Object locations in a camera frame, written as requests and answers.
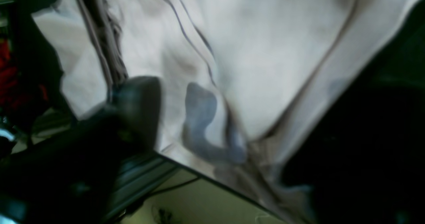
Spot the pink T-shirt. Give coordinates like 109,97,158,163
32,0,419,224

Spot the black table cloth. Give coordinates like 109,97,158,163
332,0,425,95

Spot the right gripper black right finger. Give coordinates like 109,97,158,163
281,81,425,224

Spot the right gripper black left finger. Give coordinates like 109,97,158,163
0,76,161,224

